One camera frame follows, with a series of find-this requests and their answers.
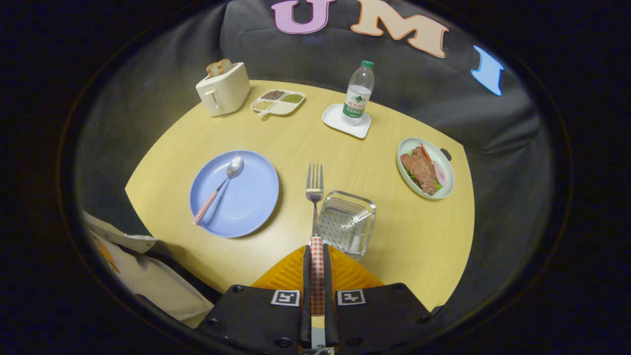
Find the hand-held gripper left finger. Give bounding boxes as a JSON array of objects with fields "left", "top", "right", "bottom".
[{"left": 205, "top": 245, "right": 313, "bottom": 355}]

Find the green lettuce leaf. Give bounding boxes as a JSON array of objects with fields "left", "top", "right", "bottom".
[{"left": 405, "top": 163, "right": 443, "bottom": 194}]

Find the person's cream clothing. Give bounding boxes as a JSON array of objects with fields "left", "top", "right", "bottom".
[{"left": 81, "top": 211, "right": 215, "bottom": 328}]

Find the large brown meat piece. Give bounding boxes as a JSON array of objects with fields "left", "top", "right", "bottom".
[{"left": 400, "top": 153, "right": 438, "bottom": 196}]

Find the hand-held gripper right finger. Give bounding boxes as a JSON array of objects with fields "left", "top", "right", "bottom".
[{"left": 323, "top": 244, "right": 434, "bottom": 355}]

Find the blue round plate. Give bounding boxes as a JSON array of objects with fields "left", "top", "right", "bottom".
[{"left": 189, "top": 150, "right": 280, "bottom": 239}]

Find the red checked handle spoon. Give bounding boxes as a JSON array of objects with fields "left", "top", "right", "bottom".
[{"left": 192, "top": 157, "right": 245, "bottom": 226}]

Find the cream toaster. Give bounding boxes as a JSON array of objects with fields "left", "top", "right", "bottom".
[{"left": 195, "top": 62, "right": 251, "bottom": 117}]

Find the small brown meat piece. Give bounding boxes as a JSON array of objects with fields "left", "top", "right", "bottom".
[{"left": 412, "top": 146, "right": 437, "bottom": 178}]

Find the clear green-capped water bottle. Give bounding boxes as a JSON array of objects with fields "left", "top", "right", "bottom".
[{"left": 341, "top": 60, "right": 375, "bottom": 126}]

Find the metal perforated drain basket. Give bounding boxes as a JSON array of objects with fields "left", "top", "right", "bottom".
[{"left": 318, "top": 191, "right": 377, "bottom": 261}]

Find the white square coaster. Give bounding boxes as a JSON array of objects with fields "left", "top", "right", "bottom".
[{"left": 322, "top": 104, "right": 372, "bottom": 139}]

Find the red checked handle fork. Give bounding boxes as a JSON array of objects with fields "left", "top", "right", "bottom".
[{"left": 306, "top": 164, "right": 326, "bottom": 316}]

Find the white divided bean dish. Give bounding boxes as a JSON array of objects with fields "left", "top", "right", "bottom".
[{"left": 250, "top": 89, "right": 306, "bottom": 117}]

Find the pale green food plate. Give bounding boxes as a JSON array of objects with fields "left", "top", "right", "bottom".
[{"left": 396, "top": 137, "right": 456, "bottom": 200}]

